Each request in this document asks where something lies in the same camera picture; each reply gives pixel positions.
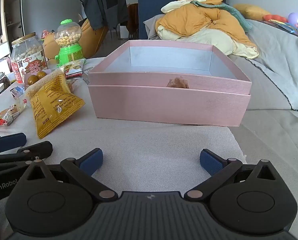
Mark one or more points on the red and white snack packet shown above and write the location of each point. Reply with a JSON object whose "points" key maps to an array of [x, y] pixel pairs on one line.
{"points": [[5, 117]]}

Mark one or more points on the white cloth mat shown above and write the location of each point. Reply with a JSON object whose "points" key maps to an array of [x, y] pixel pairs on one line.
{"points": [[149, 150]]}

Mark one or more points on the yellow snack packet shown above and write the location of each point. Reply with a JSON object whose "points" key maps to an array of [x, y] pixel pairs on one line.
{"points": [[51, 102]]}

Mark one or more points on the yellow pillow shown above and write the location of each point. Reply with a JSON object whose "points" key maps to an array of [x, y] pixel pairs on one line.
{"points": [[251, 11]]}

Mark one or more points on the clear packet of brown eggs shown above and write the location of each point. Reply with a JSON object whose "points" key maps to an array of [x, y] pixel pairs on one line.
{"points": [[36, 78]]}

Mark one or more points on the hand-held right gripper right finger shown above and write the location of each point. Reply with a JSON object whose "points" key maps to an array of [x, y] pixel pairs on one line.
{"points": [[210, 162]]}

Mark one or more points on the orange and cream quilt pile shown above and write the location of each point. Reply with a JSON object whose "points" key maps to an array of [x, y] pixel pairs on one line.
{"points": [[196, 22]]}

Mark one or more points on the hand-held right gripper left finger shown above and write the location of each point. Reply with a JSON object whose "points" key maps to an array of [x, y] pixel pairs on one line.
{"points": [[91, 160]]}

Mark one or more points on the pink cardboard gift box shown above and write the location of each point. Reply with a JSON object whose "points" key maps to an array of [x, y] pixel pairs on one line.
{"points": [[164, 105]]}

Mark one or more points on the red plush toy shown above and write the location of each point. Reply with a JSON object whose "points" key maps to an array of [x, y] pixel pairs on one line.
{"points": [[275, 18]]}

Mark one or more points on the orange chair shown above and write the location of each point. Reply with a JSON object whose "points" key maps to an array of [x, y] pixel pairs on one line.
{"points": [[94, 40]]}

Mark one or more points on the small white snack packet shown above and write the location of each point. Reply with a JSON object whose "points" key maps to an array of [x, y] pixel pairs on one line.
{"points": [[22, 102]]}

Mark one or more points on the peanut jar with gold lid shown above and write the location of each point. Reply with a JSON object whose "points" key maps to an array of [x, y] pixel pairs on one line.
{"points": [[29, 57]]}

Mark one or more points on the wooden shelf unit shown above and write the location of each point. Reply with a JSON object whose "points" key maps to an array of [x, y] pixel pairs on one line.
{"points": [[11, 10]]}

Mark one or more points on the white snack packet red border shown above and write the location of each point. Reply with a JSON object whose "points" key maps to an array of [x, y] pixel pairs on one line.
{"points": [[72, 68]]}

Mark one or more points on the orange plush toy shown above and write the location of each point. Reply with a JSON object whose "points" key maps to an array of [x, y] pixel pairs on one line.
{"points": [[50, 46]]}

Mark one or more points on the small blue snack packet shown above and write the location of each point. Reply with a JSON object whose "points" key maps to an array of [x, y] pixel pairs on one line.
{"points": [[17, 91]]}

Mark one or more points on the purple balloon toy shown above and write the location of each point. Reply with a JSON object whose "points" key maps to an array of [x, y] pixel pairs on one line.
{"points": [[295, 18]]}

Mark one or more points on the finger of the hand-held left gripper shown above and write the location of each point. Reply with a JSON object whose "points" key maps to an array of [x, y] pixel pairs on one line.
{"points": [[39, 148], [9, 142]]}

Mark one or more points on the pink paper box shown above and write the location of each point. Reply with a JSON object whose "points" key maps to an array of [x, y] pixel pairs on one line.
{"points": [[0, 67]]}

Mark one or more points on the dark grey jacket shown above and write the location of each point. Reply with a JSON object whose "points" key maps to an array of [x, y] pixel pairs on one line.
{"points": [[104, 5]]}

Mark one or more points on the dark blue cabinet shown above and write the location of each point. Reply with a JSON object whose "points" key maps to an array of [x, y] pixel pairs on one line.
{"points": [[154, 10]]}

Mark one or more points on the green candy dispenser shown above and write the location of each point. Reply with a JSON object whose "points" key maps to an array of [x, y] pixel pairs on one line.
{"points": [[68, 52]]}

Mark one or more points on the colourful picture book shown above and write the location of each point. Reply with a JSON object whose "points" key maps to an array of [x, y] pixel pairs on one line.
{"points": [[286, 28]]}

